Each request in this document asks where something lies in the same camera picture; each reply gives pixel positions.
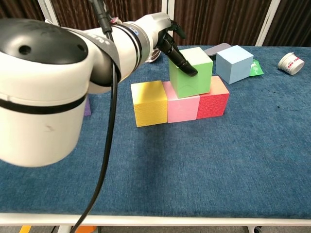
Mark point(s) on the white table frame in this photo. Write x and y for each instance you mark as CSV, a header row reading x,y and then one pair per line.
x,y
194,220

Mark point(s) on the small orange object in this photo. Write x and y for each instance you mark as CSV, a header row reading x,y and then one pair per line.
x,y
88,229

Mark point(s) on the white partition post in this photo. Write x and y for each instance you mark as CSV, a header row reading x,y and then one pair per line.
x,y
167,7
267,24
43,6

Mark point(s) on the grey plastic spatula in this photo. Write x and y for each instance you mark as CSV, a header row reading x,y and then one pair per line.
x,y
216,49

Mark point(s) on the green printed packet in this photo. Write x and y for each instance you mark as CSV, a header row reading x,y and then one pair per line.
x,y
256,70

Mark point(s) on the green foam cube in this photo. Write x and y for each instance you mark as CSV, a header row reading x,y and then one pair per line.
x,y
192,85

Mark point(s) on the small white jar red label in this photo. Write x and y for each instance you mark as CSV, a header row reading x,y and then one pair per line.
x,y
291,63

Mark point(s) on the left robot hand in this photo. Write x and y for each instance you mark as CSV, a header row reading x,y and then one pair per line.
x,y
160,24

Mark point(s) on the red foam cube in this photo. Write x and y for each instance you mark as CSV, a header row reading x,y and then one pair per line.
x,y
211,106

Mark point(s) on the purple foam cube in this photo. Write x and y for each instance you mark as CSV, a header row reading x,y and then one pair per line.
x,y
87,108

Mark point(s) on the pink foam cube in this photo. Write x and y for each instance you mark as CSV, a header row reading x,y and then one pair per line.
x,y
182,109

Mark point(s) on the yellow pink block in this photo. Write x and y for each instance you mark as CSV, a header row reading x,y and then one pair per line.
x,y
150,111

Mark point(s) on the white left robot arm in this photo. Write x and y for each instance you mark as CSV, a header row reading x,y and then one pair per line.
x,y
36,85

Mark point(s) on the yellow floor tape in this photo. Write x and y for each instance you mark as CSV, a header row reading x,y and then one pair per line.
x,y
25,229

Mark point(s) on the light blue foam cube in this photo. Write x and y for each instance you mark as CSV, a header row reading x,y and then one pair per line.
x,y
233,68

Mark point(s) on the blue velvet table cloth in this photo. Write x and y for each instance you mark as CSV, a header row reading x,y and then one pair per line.
x,y
194,170

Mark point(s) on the black caster wheel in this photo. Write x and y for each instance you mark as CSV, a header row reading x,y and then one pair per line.
x,y
258,230

